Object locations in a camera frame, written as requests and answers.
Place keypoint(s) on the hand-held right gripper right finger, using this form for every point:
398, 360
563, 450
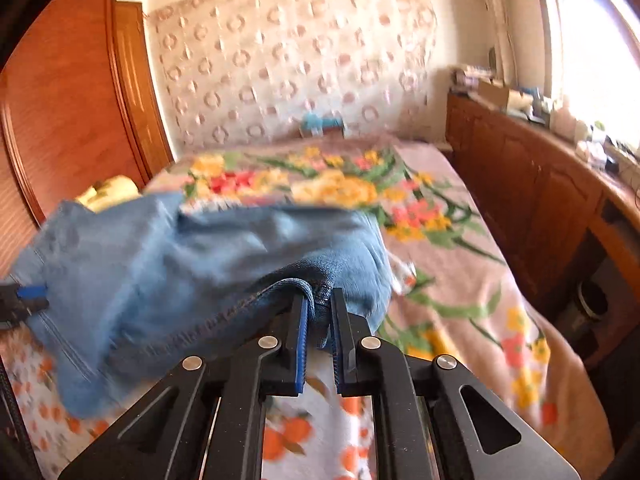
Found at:
339, 355

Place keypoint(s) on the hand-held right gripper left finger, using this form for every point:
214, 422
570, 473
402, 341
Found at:
301, 345

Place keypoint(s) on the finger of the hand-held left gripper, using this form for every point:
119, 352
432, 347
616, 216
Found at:
31, 291
20, 314

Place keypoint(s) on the blue denim pants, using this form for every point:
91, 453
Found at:
175, 270

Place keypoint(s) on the clear plastic wrapper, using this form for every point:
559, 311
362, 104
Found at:
404, 275

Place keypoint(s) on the yellow plush toy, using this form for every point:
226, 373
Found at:
112, 192

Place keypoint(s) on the floral blanket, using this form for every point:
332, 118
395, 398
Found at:
450, 270

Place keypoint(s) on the wooden headboard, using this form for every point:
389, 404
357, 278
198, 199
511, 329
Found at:
75, 110

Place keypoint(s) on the blue bag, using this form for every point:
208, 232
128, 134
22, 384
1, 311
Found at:
322, 125

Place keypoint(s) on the brown wooden cabinet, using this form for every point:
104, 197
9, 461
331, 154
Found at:
525, 185

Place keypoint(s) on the circle pattern lace curtain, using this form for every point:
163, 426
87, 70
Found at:
300, 60

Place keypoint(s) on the cardboard box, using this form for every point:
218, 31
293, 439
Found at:
500, 94

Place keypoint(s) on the stack of books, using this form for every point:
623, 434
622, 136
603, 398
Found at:
472, 77

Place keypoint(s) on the row of small bottles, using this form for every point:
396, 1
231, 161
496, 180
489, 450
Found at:
580, 130

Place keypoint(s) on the white window curtain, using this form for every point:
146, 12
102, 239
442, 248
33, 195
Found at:
495, 15

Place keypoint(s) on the window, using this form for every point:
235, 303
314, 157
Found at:
595, 45

